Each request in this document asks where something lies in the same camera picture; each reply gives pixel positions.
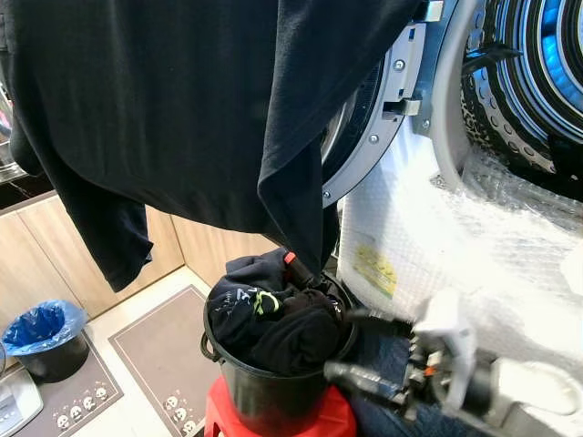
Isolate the clear bubble wrap sheet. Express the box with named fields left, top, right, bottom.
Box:
left=338, top=118, right=583, bottom=365

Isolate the small red black object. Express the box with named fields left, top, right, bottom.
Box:
left=281, top=251, right=303, bottom=279

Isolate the large black shirt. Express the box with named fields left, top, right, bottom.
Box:
left=0, top=0, right=425, bottom=293

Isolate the black garment with green logo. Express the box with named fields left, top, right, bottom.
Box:
left=207, top=249, right=320, bottom=365

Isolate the white bathroom scale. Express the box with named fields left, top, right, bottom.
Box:
left=0, top=364, right=45, bottom=437

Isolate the black plastic bucket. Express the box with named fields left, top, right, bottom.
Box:
left=201, top=273, right=362, bottom=437

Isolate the red plastic stool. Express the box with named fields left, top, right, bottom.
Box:
left=202, top=374, right=359, bottom=437

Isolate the yellow sticker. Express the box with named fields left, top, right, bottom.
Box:
left=353, top=243, right=399, bottom=298

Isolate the white washing machine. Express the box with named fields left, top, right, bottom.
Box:
left=321, top=0, right=583, bottom=383

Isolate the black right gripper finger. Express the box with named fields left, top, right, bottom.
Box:
left=345, top=307, right=416, bottom=334
left=324, top=361, right=409, bottom=402

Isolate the wooden cabinet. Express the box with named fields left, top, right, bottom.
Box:
left=0, top=189, right=279, bottom=321

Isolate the plain black garment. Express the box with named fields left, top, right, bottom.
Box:
left=255, top=289, right=348, bottom=377

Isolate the white paper tag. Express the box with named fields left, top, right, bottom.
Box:
left=559, top=240, right=583, bottom=294

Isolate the black bin with blue bag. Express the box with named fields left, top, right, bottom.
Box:
left=2, top=300, right=92, bottom=384

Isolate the grey patterned floor mat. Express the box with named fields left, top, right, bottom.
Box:
left=108, top=285, right=221, bottom=437
left=0, top=331, right=125, bottom=437

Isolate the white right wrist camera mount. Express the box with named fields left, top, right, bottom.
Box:
left=414, top=289, right=480, bottom=412

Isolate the grey washing machine door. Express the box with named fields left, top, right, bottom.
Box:
left=319, top=0, right=449, bottom=210

